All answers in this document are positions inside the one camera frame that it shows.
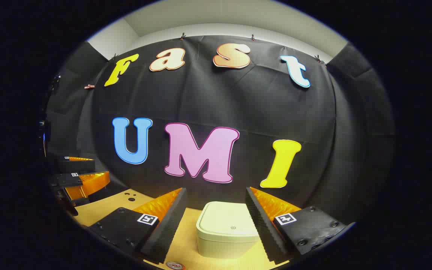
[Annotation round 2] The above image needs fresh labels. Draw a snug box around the green desktop garbage bin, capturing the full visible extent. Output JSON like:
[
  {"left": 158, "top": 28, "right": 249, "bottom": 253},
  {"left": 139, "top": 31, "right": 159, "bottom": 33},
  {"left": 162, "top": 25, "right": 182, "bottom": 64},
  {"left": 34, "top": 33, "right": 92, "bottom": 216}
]
[{"left": 196, "top": 201, "right": 261, "bottom": 259}]

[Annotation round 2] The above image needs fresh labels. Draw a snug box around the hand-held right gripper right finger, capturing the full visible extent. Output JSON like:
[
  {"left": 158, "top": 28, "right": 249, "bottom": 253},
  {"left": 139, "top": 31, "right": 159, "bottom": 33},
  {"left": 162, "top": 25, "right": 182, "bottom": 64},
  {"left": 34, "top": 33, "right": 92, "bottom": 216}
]
[{"left": 244, "top": 186, "right": 356, "bottom": 265}]

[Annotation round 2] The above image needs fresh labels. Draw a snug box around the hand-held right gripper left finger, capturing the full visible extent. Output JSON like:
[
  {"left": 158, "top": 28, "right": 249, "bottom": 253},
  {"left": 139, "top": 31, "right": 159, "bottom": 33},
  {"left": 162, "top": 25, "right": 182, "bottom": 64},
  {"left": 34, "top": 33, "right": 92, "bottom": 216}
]
[{"left": 88, "top": 187, "right": 189, "bottom": 264}]

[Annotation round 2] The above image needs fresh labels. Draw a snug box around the black backdrop cloth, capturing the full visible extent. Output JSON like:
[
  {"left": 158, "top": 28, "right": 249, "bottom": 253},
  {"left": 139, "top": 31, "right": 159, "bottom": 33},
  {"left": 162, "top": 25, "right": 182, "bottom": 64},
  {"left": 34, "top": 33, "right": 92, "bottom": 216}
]
[{"left": 45, "top": 35, "right": 396, "bottom": 225}]

